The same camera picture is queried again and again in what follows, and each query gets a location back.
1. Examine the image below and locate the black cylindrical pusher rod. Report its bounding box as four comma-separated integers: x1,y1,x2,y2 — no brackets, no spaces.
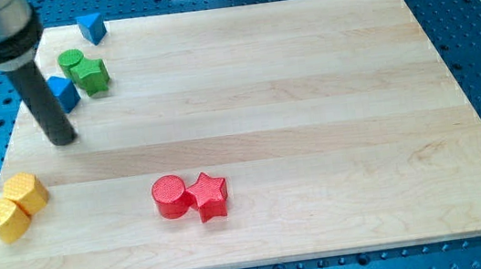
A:
5,61,77,146

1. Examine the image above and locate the wooden board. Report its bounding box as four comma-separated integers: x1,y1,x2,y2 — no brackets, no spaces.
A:
0,0,481,269

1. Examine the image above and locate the blue cube block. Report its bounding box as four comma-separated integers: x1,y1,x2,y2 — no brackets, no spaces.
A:
47,76,80,113

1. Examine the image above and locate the green cylinder block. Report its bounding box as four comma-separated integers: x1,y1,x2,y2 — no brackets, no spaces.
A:
57,48,84,80

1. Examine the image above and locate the green star block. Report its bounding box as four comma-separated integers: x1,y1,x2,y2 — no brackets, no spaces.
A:
70,58,110,96

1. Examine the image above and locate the blue triangular block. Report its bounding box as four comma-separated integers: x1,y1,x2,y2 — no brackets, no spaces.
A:
76,12,108,46

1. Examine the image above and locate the yellow hexagon block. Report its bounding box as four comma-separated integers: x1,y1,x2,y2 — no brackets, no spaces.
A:
3,172,49,216

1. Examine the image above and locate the yellow rounded block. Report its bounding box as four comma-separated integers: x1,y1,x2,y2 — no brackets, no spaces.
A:
0,198,31,243

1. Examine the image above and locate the red cylinder block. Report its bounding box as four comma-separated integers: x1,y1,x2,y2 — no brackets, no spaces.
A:
151,174,193,220

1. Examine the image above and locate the red star block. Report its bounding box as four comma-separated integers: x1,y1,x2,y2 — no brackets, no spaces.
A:
186,172,228,222

